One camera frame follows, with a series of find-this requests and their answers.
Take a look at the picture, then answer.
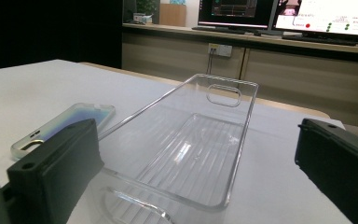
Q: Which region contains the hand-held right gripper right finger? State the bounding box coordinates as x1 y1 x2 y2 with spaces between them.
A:
294 118 358 224

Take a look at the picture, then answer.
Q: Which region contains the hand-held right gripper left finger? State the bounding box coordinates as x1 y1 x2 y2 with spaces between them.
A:
7 118 105 224

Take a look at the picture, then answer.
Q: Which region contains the clear plastic storage bin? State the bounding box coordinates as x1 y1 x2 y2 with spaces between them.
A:
88 73 259 224

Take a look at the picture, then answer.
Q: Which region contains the white table cover sheet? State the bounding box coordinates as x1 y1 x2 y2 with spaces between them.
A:
0 59 352 224

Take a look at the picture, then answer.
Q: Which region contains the wooden counter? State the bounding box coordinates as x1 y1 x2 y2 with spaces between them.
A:
121 22 358 128

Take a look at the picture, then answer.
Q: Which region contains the black keyboard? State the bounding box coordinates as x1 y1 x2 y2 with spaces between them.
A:
282 34 358 48
191 26 263 36

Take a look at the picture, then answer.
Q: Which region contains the bright screen monitor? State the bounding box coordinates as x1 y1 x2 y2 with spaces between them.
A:
273 0 358 37

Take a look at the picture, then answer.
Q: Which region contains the dark screen monitor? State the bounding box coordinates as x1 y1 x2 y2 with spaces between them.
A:
198 0 278 30

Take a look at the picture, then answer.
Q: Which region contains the green plant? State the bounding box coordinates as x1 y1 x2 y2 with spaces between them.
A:
135 0 160 17

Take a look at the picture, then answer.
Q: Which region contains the brown cardboard box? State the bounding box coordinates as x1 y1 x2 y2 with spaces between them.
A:
158 3 187 28

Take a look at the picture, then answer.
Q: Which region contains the white wall socket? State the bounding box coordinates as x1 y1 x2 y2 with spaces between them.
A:
208 42 233 58

